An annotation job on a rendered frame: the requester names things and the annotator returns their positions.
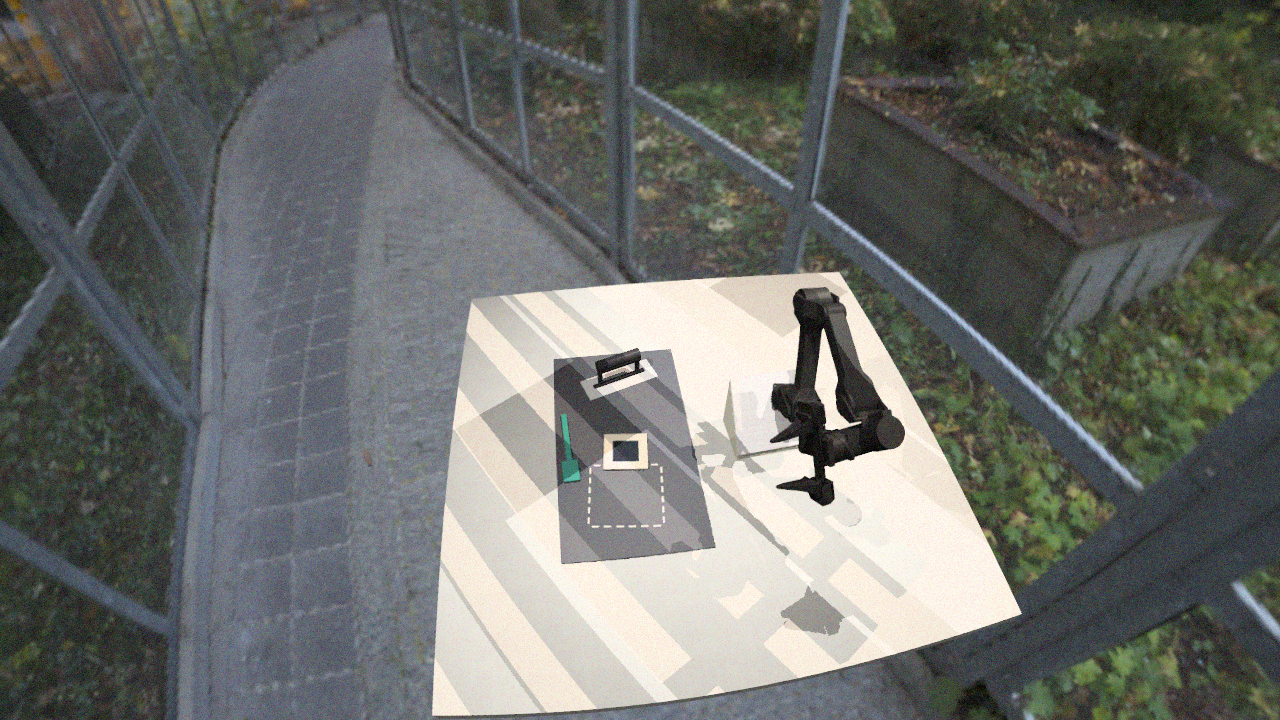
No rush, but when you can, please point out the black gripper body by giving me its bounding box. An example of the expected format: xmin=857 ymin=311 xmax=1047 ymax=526
xmin=797 ymin=398 xmax=859 ymax=507

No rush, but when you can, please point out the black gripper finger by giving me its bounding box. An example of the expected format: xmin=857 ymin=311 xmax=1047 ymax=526
xmin=771 ymin=411 xmax=813 ymax=443
xmin=774 ymin=475 xmax=820 ymax=498

